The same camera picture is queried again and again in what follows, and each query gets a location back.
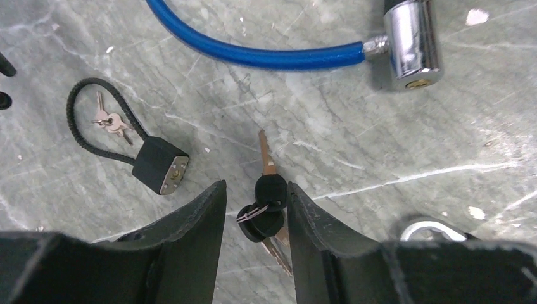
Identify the small silver padlock key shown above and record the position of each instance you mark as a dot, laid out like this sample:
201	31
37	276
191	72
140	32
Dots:
111	122

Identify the red handled adjustable wrench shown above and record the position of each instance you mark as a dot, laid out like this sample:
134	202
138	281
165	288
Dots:
438	226

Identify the black car key bunch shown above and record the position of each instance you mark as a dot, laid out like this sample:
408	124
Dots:
264	220

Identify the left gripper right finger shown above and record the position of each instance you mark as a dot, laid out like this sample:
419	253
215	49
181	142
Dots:
332	263

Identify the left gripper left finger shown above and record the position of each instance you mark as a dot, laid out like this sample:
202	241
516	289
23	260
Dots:
172	260

